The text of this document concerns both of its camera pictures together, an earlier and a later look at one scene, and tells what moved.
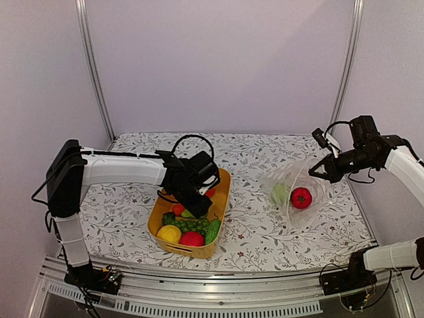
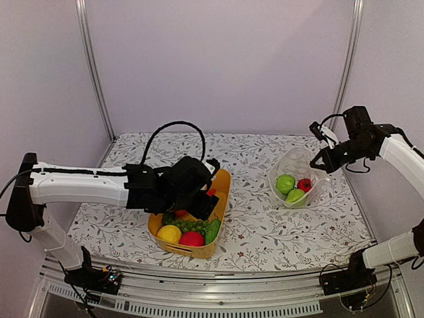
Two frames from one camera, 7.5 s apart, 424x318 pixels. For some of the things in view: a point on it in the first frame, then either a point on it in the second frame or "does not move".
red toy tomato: (301, 198) → (305, 184)
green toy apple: (281, 193) → (285, 183)
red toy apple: (192, 238) does not move
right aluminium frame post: (354, 48) does not move
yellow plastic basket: (164, 203) does not move
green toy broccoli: (168, 218) does not move
